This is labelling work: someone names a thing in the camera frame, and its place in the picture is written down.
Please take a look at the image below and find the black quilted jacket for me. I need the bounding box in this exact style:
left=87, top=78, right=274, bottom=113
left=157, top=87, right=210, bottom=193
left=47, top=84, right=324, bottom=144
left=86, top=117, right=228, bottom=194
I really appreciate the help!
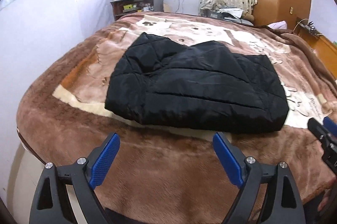
left=105, top=33, right=289, bottom=134

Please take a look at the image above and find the person left hand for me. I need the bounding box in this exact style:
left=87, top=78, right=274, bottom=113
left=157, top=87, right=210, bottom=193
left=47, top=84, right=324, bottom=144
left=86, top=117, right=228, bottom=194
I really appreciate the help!
left=318, top=187, right=336, bottom=218

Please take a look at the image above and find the brown bear print blanket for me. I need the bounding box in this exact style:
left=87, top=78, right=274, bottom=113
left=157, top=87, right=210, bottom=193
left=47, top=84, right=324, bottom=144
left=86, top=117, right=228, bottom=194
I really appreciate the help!
left=17, top=12, right=336, bottom=223

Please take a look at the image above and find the wooden headboard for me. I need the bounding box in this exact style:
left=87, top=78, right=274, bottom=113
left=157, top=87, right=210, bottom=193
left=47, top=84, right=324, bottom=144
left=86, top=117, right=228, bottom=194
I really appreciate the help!
left=298, top=29, right=337, bottom=78

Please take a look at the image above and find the white pillow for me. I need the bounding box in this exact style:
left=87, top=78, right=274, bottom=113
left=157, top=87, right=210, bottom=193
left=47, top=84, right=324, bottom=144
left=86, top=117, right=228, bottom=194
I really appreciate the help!
left=267, top=21, right=287, bottom=30

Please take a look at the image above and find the clutter pile under curtain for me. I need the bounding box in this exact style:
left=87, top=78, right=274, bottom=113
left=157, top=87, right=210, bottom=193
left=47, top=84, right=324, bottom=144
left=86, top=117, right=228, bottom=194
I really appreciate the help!
left=199, top=8, right=255, bottom=26

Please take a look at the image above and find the cluttered grey shelf desk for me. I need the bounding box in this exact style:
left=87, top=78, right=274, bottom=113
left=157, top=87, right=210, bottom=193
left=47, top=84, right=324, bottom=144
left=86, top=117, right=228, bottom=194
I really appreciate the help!
left=110, top=0, right=164, bottom=21

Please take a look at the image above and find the power strip with wires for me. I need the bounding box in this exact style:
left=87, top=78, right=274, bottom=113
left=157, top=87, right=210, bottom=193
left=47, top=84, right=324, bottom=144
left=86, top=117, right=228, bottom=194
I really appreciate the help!
left=294, top=18, right=323, bottom=37

